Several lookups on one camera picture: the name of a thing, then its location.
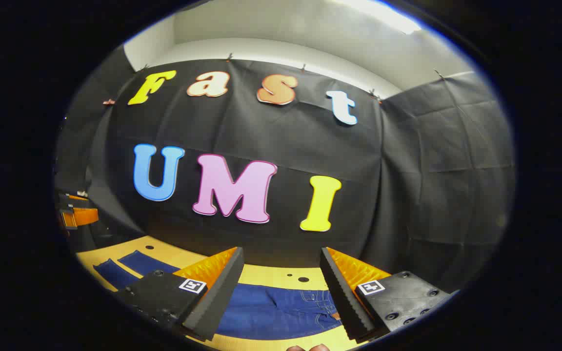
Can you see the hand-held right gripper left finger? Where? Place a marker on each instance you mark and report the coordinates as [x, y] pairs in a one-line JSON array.
[[217, 302]]

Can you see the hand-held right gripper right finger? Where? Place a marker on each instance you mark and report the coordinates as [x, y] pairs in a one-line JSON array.
[[342, 302]]

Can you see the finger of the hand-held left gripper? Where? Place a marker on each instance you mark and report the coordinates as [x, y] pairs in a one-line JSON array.
[[73, 200], [83, 217]]

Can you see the blue denim jeans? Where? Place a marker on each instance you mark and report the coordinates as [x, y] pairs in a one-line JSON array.
[[271, 312]]

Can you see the black backdrop cloth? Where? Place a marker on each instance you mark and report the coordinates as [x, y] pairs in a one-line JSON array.
[[271, 131]]

